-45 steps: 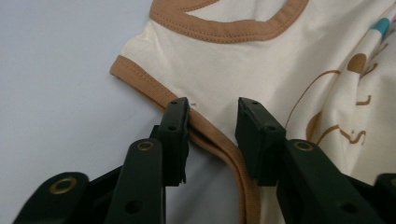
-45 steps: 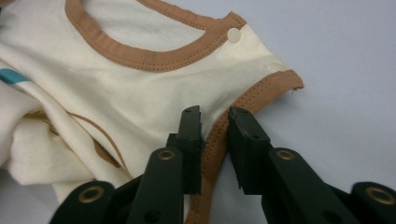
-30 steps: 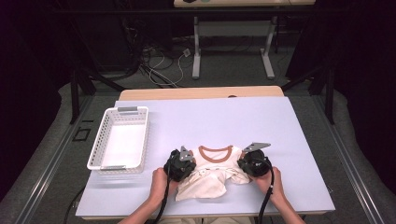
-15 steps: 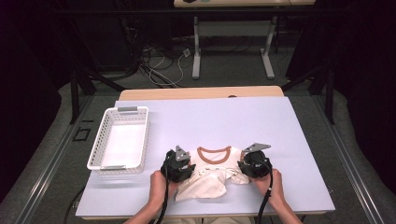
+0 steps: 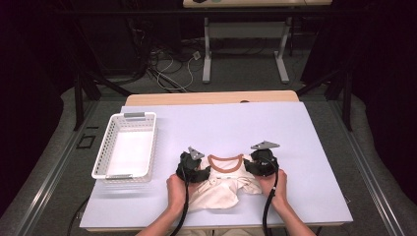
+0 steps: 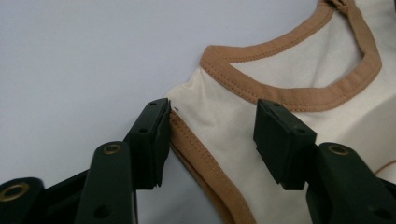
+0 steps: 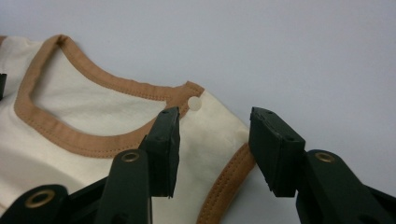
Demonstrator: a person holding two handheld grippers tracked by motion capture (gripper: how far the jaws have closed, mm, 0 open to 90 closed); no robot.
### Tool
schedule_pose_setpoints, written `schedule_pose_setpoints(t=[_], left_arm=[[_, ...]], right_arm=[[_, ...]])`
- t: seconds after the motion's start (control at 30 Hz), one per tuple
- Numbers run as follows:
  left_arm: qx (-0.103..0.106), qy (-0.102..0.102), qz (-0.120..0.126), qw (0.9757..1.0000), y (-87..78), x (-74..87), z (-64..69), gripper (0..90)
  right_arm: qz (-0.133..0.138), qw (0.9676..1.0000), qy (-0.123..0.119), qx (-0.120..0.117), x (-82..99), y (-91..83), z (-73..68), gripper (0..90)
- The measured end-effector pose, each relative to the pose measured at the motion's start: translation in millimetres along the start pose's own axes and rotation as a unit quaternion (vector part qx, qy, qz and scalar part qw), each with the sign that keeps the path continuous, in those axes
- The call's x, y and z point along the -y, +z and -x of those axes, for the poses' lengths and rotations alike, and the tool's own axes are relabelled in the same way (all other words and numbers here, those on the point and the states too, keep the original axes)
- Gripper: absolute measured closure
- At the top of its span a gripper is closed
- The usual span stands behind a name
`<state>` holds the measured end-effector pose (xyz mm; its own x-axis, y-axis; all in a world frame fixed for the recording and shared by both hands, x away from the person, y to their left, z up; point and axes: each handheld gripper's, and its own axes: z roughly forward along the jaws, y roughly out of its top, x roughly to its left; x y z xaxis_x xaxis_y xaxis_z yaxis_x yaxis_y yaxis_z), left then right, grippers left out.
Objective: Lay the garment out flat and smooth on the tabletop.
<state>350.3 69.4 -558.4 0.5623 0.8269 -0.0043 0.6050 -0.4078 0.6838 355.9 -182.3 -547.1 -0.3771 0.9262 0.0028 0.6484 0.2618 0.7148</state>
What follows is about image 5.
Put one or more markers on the person's right hand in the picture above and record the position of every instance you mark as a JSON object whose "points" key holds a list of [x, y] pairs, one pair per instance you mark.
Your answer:
{"points": [[280, 190]]}

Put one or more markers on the metal floor rail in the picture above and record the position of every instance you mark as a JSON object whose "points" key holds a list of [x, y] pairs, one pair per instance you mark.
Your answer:
{"points": [[364, 167], [59, 165]]}

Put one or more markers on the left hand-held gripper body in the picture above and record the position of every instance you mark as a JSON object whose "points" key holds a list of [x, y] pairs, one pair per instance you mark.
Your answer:
{"points": [[191, 164]]}

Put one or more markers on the white plastic basket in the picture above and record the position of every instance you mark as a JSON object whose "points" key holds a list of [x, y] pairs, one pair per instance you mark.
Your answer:
{"points": [[131, 119]]}

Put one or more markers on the white plug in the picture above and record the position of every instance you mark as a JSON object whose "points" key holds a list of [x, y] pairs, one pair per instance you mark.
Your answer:
{"points": [[196, 55]]}

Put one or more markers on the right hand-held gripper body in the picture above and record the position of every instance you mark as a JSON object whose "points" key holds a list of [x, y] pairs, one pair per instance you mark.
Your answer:
{"points": [[265, 162]]}

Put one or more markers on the black metal stand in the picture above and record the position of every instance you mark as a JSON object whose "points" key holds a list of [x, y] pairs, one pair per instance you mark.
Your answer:
{"points": [[78, 105], [346, 105]]}

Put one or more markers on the dark curtain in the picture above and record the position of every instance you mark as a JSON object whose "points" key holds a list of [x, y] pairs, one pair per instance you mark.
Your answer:
{"points": [[393, 98], [26, 98]]}

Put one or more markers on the white table mat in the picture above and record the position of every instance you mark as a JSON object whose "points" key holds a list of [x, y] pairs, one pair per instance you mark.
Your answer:
{"points": [[295, 124]]}

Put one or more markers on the person's left hand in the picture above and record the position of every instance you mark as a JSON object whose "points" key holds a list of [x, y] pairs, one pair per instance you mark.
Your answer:
{"points": [[175, 193]]}

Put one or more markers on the white-legged background desk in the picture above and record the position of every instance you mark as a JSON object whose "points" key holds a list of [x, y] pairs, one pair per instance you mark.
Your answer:
{"points": [[206, 49]]}

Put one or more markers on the black floor socket frame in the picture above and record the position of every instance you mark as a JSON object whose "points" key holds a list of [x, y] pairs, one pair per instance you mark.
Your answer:
{"points": [[78, 141]]}

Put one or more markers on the dark table grommet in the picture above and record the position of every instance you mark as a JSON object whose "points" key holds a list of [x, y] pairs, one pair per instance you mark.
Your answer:
{"points": [[244, 101]]}

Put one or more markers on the light wooden table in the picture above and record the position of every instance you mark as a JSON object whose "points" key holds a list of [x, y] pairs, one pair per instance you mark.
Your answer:
{"points": [[213, 97]]}

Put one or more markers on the cream baby bodysuit brown trim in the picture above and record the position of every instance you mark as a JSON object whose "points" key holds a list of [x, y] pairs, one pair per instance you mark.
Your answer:
{"points": [[219, 190]]}

